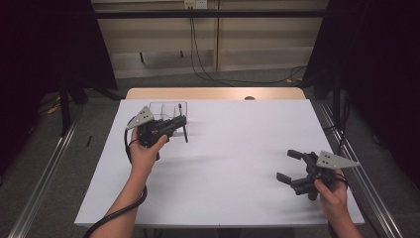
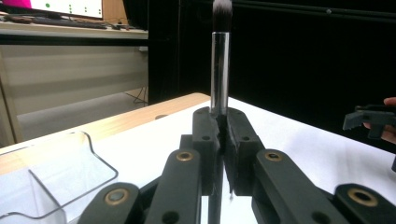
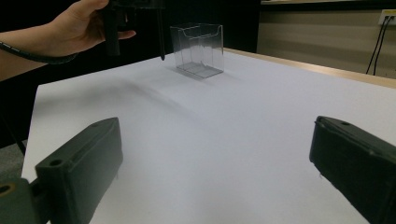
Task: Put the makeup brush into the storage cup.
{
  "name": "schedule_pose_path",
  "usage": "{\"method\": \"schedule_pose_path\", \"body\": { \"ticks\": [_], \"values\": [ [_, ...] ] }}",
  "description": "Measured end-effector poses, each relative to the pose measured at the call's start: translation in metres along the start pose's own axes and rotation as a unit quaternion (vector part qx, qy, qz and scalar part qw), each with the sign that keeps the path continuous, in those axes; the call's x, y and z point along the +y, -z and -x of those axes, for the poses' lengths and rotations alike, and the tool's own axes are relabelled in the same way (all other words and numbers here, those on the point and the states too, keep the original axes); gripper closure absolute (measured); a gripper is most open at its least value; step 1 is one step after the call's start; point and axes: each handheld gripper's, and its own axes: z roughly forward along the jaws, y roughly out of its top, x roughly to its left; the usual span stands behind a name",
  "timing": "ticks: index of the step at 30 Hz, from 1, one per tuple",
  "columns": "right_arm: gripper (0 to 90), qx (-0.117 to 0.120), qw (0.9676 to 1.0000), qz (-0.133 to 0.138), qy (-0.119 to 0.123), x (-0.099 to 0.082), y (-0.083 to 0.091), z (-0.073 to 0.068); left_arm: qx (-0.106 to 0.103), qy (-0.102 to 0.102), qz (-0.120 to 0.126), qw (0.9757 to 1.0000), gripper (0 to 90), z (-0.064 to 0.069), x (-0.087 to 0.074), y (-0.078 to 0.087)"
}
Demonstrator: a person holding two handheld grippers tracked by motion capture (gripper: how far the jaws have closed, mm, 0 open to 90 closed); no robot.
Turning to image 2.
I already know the black floor cable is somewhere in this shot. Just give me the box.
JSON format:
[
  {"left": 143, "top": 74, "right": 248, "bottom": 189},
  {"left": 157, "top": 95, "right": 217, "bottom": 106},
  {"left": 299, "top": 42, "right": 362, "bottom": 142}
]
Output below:
[{"left": 124, "top": 86, "right": 149, "bottom": 106}]

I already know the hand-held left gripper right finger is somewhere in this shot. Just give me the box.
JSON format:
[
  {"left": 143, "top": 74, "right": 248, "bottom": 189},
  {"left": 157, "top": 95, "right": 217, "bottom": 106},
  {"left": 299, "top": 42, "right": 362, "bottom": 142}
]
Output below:
[{"left": 222, "top": 106, "right": 266, "bottom": 197}]

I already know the computer monitor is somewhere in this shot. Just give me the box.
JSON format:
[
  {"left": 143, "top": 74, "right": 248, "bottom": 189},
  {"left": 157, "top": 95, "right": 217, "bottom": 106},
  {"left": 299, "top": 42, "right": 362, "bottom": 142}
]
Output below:
[{"left": 0, "top": 0, "right": 105, "bottom": 20}]

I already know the black makeup brush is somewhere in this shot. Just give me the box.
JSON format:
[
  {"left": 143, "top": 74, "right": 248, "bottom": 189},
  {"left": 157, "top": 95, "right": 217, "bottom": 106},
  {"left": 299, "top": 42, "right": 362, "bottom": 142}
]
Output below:
[{"left": 207, "top": 0, "right": 234, "bottom": 224}]

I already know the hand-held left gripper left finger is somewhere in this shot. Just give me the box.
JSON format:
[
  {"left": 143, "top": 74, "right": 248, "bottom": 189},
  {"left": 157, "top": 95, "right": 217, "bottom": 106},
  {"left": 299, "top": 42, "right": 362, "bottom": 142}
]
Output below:
[{"left": 179, "top": 106, "right": 224, "bottom": 197}]

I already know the black curtain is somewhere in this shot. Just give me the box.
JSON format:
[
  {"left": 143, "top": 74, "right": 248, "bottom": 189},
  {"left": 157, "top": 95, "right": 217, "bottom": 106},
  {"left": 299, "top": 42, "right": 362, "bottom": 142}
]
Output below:
[{"left": 121, "top": 0, "right": 396, "bottom": 154}]

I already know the beige desk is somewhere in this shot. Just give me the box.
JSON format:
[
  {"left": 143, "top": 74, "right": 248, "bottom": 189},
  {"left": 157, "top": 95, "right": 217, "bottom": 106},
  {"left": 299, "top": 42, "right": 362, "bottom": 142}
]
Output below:
[{"left": 0, "top": 21, "right": 149, "bottom": 147}]

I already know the clear acrylic organizer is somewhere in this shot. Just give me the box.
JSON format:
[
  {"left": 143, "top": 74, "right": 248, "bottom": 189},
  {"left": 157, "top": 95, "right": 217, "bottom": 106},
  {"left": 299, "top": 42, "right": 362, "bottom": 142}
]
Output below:
[{"left": 0, "top": 130, "right": 120, "bottom": 224}]

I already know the dark keyboard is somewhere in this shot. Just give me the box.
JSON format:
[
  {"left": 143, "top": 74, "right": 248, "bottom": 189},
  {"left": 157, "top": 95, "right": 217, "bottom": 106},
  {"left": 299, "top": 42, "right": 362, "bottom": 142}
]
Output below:
[{"left": 2, "top": 13, "right": 109, "bottom": 31}]

